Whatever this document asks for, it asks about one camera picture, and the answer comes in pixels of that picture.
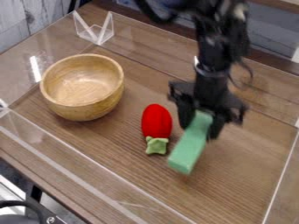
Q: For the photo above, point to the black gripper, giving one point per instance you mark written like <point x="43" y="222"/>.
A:
<point x="207" y="94"/>

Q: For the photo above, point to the green rectangular block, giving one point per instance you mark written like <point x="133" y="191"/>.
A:
<point x="191" y="144"/>

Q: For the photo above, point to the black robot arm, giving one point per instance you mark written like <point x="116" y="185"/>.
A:
<point x="220" y="22"/>

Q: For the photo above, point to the brown wooden bowl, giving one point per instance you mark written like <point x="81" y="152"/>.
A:
<point x="83" y="86"/>

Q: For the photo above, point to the red plush strawberry toy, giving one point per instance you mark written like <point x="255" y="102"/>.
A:
<point x="156" y="127"/>

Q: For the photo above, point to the clear acrylic corner bracket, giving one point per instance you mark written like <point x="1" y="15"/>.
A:
<point x="96" y="34"/>

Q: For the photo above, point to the clear acrylic tray wall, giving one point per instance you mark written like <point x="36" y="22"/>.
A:
<point x="96" y="194"/>

